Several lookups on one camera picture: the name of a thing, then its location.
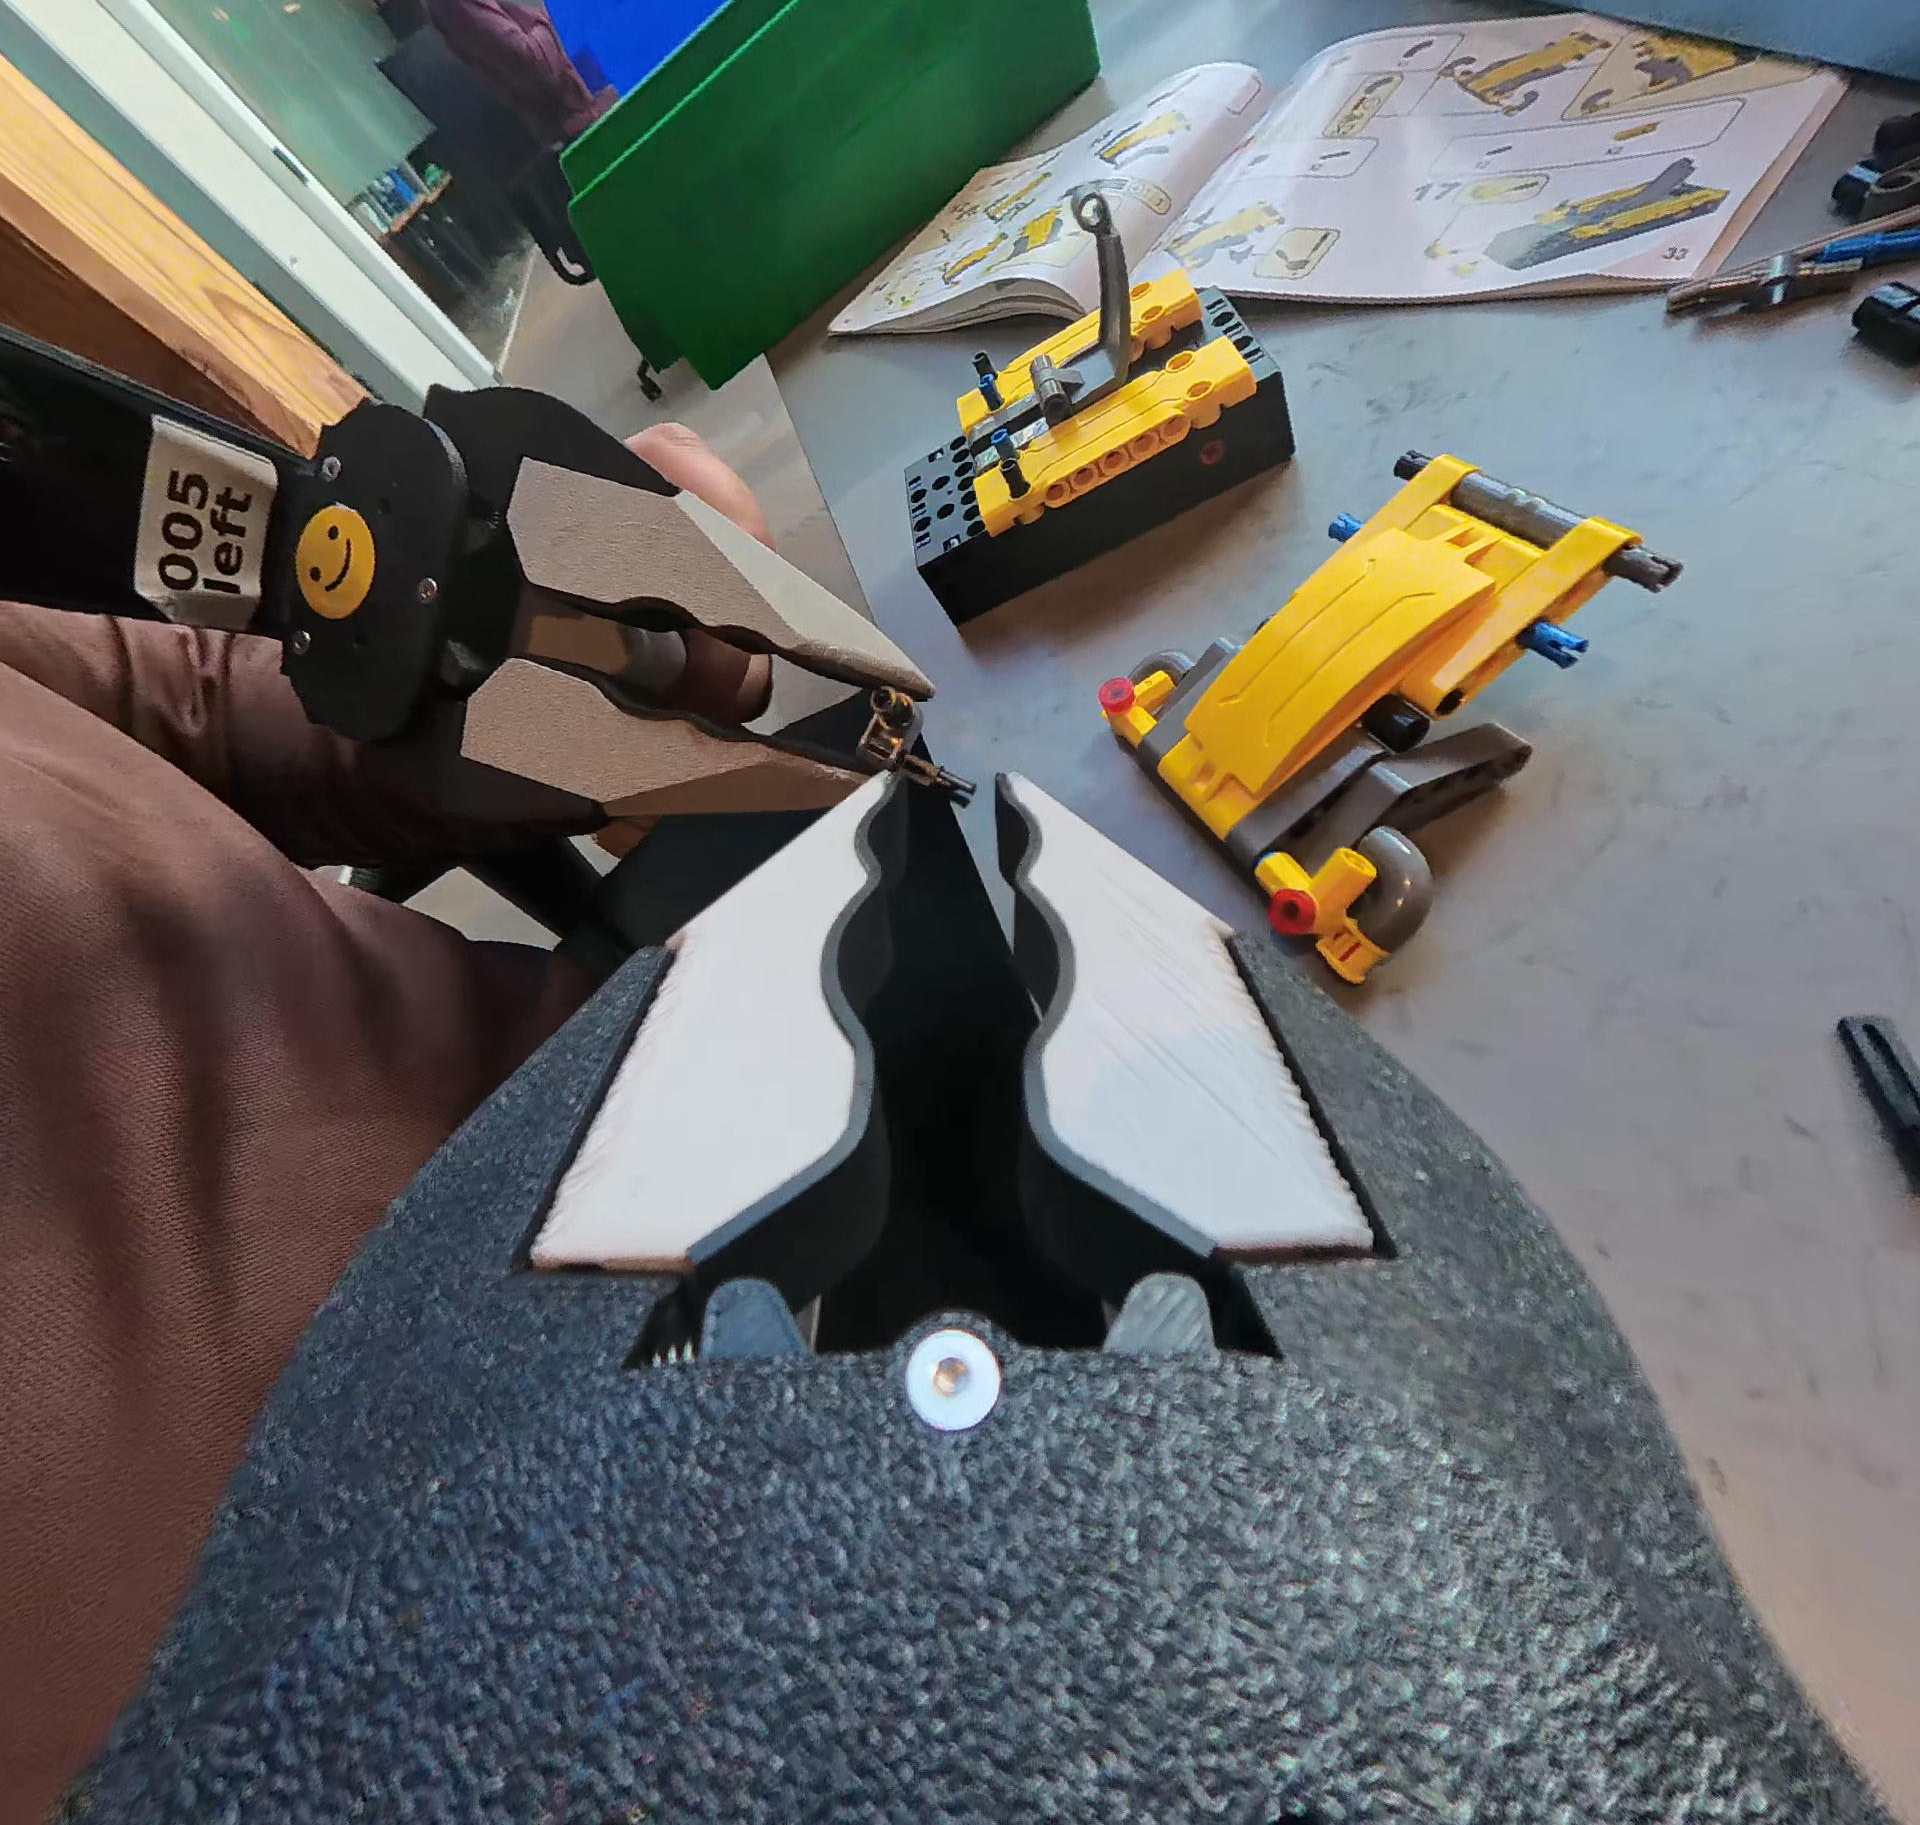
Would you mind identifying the white framed glass partition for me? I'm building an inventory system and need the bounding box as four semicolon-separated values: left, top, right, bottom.
0;0;505;391

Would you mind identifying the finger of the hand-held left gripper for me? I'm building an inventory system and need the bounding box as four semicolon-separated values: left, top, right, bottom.
457;655;903;823
507;457;936;702

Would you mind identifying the person's brown shirt torso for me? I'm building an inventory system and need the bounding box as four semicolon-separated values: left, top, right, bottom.
0;602;679;1825

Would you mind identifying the person's left hand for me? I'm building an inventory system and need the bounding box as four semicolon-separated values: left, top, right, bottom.
618;418;782;729

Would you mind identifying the grey connector with black pins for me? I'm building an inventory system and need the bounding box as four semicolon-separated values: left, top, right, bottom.
855;685;978;804

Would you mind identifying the black yellow toy base assembly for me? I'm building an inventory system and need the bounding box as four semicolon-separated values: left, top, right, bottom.
904;182;1297;626

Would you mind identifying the green plastic bin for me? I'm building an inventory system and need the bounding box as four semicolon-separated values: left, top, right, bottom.
563;0;1104;391

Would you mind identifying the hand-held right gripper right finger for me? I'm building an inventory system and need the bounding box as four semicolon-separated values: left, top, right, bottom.
994;773;1380;1266

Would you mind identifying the single black pin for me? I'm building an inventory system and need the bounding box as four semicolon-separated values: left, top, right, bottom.
1837;1015;1920;1200

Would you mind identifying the wooden table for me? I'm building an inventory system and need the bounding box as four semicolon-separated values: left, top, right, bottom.
0;55;370;454

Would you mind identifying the grey desk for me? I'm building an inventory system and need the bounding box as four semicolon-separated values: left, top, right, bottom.
751;0;1920;1814

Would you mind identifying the person's left forearm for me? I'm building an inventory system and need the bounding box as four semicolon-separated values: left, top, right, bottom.
0;598;452;867

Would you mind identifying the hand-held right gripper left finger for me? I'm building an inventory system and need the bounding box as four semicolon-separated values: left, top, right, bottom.
532;773;919;1278

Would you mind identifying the yellow grey toy hood assembly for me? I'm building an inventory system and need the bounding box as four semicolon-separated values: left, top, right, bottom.
1098;453;1687;987

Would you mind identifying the open instruction booklet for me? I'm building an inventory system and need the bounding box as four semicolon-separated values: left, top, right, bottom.
829;13;1851;339

